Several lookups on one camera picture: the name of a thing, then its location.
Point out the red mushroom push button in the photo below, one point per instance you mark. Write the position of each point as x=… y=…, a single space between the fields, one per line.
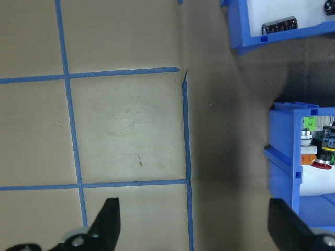
x=323 y=165

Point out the white orange switch block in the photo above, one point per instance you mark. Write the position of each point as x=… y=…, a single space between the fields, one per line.
x=308 y=159

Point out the white silver push button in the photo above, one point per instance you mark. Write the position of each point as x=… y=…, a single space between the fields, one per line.
x=306 y=136

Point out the green push button white block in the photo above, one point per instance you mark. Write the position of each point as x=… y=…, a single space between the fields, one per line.
x=310 y=123

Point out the white foam liner under buttons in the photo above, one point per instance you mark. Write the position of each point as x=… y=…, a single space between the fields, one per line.
x=314 y=183

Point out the yellow push button black bezel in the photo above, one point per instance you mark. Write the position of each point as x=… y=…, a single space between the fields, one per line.
x=328 y=149

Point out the blue bin with push buttons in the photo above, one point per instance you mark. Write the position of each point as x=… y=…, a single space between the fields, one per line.
x=282 y=136

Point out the black blue contact block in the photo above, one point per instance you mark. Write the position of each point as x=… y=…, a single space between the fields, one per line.
x=324 y=141

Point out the dark cylindrical capacitor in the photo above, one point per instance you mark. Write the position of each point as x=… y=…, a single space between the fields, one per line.
x=280 y=25
x=330 y=7

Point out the white foam liner under capacitors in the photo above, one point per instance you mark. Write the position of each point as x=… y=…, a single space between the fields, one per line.
x=274 y=10

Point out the blue bin with capacitors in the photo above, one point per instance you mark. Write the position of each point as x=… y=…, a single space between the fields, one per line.
x=240 y=31

